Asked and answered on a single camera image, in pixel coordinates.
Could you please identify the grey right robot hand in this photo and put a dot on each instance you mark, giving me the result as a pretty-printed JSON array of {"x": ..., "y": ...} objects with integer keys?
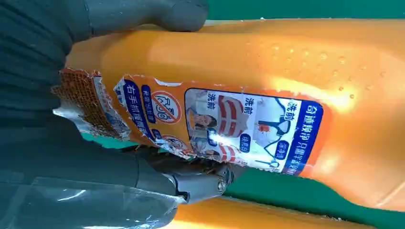
[{"x": 79, "y": 177}]

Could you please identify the ribbed grey right robot arm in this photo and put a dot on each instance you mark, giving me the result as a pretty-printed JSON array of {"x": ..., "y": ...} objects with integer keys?
[{"x": 28, "y": 63}]

